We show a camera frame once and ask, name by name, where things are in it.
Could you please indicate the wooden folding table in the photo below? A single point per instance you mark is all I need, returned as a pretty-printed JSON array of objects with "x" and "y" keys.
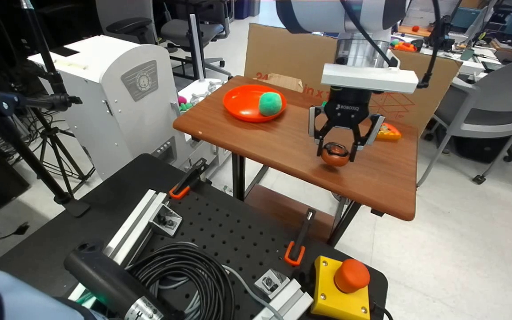
[{"x": 280, "y": 143}]

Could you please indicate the black camera tripod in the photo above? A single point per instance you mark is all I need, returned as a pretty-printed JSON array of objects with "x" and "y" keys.
[{"x": 44, "y": 149}]

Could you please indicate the black perforated base board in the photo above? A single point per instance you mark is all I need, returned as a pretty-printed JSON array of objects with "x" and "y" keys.
[{"x": 150, "y": 238}]

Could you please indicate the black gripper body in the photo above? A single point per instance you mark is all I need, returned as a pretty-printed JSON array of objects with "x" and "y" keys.
[{"x": 348, "y": 108}]

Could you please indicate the white machine cabinet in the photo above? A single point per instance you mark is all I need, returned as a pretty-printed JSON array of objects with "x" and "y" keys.
[{"x": 120, "y": 101}]

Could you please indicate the black cylinder with metal end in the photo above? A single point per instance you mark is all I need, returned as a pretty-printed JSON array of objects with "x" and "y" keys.
[{"x": 111, "y": 286}]

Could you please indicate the orange round plate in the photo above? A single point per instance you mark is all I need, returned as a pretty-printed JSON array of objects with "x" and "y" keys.
[{"x": 241, "y": 104}]

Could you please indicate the orange toy pizza slice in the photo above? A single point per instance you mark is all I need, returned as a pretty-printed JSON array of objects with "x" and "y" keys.
[{"x": 392, "y": 134}]

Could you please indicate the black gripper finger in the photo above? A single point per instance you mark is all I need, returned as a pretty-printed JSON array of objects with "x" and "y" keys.
[
  {"x": 319, "y": 127},
  {"x": 367, "y": 134}
]

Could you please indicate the long aluminium extrusion rail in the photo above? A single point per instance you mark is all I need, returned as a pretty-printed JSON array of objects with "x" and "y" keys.
[{"x": 134, "y": 229}]

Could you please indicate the colourful toys beside cabinet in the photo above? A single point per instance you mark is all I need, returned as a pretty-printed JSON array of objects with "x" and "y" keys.
[{"x": 186, "y": 104}]

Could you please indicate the short aluminium extrusion rail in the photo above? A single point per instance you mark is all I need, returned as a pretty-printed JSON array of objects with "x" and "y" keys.
[{"x": 284, "y": 300}]

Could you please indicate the light blue padded object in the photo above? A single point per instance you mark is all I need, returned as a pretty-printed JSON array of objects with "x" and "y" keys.
[{"x": 14, "y": 296}]

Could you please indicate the grey plastic chair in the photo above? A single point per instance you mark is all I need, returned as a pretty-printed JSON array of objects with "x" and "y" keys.
[{"x": 494, "y": 108}]

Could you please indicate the brown cardboard box panel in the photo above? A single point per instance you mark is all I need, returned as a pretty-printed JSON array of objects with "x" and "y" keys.
[{"x": 286, "y": 56}]

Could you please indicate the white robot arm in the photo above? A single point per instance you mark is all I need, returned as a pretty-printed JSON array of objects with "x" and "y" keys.
[{"x": 321, "y": 19}]

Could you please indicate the orange black bar clamp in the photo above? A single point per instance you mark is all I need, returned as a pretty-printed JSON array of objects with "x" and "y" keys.
[
  {"x": 186, "y": 181},
  {"x": 300, "y": 243}
]

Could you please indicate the grey metal pole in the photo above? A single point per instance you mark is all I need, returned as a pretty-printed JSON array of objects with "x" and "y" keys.
[{"x": 197, "y": 47}]

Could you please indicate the yellow emergency stop box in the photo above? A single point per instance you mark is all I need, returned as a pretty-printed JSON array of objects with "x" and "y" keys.
[{"x": 342, "y": 294}]

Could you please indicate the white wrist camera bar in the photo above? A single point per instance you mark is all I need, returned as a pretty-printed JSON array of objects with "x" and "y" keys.
[{"x": 369, "y": 78}]

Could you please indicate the brown chocolate toy donut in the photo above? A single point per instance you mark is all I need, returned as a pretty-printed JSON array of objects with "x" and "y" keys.
[{"x": 335, "y": 156}]

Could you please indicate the black office chair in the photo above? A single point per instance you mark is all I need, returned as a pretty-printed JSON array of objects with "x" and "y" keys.
[{"x": 200, "y": 28}]

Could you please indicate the green fuzzy ball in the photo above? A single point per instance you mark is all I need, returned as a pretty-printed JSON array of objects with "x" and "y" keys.
[{"x": 271, "y": 104}]

